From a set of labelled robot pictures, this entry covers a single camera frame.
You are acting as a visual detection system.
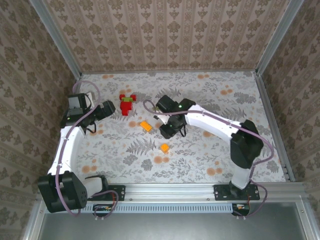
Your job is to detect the grey metal sheet panel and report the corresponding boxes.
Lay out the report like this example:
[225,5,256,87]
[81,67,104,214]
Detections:
[37,202,310,240]

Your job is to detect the floral patterned table mat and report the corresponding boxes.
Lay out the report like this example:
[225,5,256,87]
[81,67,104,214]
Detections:
[51,72,287,185]

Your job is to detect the long orange lego brick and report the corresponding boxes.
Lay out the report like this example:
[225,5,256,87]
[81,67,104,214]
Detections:
[139,120,154,134]

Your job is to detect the aluminium corner post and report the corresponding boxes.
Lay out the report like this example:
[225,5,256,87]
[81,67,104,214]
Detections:
[29,0,83,80]
[256,0,305,76]

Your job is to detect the aluminium frame bar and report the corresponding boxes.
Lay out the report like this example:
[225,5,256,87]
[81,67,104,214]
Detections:
[296,197,316,240]
[21,197,43,240]

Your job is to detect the left gripper thin black cable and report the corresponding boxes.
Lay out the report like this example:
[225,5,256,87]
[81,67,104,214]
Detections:
[84,122,98,136]

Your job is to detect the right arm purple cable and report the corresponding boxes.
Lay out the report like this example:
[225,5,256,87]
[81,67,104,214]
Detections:
[142,99,275,221]

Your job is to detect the thin aluminium edge rail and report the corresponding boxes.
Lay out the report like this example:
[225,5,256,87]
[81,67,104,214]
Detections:
[79,69,260,75]

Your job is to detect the wiring connector with orange wires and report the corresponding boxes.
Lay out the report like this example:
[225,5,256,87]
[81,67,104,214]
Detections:
[233,197,251,214]
[93,197,117,214]

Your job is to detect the wide aluminium base rail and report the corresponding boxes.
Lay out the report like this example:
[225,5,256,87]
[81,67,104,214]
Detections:
[37,182,307,203]

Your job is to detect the slotted grey cable duct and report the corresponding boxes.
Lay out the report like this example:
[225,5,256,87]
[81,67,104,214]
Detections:
[86,202,235,214]

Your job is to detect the long red lego brick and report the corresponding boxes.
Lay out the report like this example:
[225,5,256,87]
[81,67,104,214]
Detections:
[119,100,134,111]

